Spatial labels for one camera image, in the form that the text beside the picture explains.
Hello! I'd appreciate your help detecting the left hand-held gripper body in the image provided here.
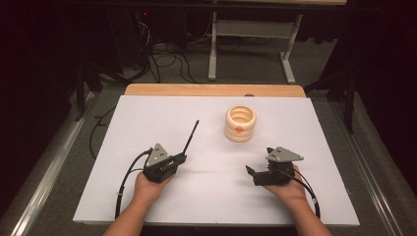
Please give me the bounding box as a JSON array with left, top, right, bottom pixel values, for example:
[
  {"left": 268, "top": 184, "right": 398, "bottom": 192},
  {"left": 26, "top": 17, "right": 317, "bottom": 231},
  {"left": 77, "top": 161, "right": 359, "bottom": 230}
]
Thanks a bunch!
[{"left": 143, "top": 143, "right": 181, "bottom": 184}]

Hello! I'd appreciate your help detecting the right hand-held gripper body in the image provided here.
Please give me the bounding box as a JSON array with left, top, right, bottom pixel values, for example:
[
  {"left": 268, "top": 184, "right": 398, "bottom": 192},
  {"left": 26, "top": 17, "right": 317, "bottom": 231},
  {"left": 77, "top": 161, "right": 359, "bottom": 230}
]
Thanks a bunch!
[{"left": 254, "top": 146, "right": 305, "bottom": 187}]

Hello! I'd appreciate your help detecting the cream ringed pen holder cup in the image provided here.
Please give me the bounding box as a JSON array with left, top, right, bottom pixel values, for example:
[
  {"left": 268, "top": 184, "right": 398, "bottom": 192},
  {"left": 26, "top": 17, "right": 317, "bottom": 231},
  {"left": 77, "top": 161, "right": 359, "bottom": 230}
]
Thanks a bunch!
[{"left": 224, "top": 104, "right": 258, "bottom": 144}]

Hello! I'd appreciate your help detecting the person's right hand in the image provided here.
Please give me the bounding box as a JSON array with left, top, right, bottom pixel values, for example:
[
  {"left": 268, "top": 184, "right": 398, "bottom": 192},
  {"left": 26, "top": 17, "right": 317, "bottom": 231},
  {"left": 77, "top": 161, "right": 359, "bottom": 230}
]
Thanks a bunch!
[{"left": 262, "top": 164, "right": 311, "bottom": 209}]

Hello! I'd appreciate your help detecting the person's left hand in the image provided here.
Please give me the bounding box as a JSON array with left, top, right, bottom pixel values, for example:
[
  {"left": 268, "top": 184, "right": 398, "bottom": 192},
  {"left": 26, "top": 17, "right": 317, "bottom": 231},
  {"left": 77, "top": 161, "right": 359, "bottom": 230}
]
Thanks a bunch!
[{"left": 134, "top": 171, "right": 175, "bottom": 207}]

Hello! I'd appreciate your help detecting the white table mat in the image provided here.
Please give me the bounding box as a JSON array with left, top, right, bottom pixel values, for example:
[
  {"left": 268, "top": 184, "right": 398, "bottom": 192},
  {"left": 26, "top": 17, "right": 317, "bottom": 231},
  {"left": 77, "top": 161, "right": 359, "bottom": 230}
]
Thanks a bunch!
[{"left": 72, "top": 94, "right": 361, "bottom": 227}]

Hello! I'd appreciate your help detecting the black metal stand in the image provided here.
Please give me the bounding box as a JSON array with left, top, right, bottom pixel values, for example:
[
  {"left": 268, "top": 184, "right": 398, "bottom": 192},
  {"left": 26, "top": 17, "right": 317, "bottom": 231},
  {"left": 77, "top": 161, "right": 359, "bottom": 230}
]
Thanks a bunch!
[
  {"left": 73, "top": 60, "right": 103, "bottom": 123},
  {"left": 304, "top": 63, "right": 359, "bottom": 135}
]

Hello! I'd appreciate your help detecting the dark computer case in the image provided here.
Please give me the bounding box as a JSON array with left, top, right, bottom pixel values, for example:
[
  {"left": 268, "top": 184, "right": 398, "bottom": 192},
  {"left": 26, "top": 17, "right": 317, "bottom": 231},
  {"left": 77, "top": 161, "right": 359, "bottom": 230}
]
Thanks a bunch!
[{"left": 106, "top": 9, "right": 152, "bottom": 72}]

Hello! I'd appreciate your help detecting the left hand-held gripper black cable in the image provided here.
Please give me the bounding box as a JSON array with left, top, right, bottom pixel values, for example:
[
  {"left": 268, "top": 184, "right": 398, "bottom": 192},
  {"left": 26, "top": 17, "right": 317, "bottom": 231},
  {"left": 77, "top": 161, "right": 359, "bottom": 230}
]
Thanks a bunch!
[{"left": 114, "top": 147, "right": 154, "bottom": 220}]

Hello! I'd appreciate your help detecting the hand-held gripper black cable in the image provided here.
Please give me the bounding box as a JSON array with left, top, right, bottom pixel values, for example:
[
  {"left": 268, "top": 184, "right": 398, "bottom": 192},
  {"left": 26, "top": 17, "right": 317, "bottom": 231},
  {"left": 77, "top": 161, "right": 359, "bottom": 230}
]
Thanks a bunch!
[
  {"left": 114, "top": 147, "right": 154, "bottom": 220},
  {"left": 278, "top": 168, "right": 322, "bottom": 219}
]

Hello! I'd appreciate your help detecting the right hand-held gripper black cable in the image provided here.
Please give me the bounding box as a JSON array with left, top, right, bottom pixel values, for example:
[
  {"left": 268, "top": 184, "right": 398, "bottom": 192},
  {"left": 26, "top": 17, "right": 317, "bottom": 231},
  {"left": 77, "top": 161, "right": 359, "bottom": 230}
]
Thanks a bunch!
[{"left": 278, "top": 168, "right": 322, "bottom": 219}]

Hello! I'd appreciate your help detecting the thin black floor cable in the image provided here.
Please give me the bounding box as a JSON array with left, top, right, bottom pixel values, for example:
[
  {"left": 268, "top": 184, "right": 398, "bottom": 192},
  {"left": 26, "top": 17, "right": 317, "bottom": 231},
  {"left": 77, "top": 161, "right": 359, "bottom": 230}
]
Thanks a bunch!
[{"left": 89, "top": 106, "right": 116, "bottom": 160}]

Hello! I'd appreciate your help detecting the aluminium floor rail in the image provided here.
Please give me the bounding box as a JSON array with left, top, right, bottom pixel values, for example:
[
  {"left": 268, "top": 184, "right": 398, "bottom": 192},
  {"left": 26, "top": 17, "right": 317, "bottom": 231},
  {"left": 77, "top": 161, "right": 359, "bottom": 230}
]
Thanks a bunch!
[
  {"left": 9, "top": 91, "right": 96, "bottom": 236},
  {"left": 328, "top": 97, "right": 407, "bottom": 236}
]

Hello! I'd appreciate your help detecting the tangle of floor cables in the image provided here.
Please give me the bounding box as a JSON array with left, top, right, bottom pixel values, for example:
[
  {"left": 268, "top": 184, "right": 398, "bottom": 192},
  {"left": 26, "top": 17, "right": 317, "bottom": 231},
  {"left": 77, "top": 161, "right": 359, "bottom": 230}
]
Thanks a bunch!
[{"left": 132, "top": 19, "right": 206, "bottom": 85}]

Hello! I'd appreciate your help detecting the white metal desk frame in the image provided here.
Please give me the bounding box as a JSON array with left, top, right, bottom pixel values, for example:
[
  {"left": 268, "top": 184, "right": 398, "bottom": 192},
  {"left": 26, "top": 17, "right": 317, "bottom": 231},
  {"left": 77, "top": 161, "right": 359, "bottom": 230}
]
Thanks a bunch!
[{"left": 208, "top": 0, "right": 347, "bottom": 85}]

